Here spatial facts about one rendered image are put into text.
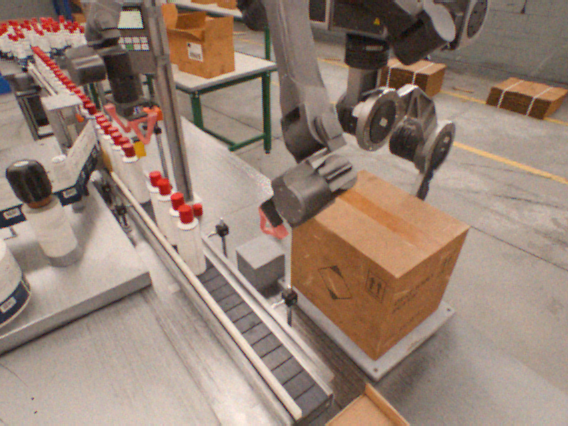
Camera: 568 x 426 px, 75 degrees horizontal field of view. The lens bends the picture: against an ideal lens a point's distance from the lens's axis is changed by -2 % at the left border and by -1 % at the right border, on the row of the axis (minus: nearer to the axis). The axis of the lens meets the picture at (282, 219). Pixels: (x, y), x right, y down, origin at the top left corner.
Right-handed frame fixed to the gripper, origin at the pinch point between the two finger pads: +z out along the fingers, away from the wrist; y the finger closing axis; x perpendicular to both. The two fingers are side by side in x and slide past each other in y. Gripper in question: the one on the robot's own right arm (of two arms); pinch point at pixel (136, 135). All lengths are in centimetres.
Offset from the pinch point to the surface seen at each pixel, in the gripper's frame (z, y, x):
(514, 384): 39, 91, 31
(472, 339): 39, 80, 35
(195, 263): 28.4, 20.7, -1.8
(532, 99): 107, -9, 433
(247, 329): 33, 43, -3
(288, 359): 34, 55, -2
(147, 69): -9.1, -18.2, 15.1
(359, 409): 38, 71, 2
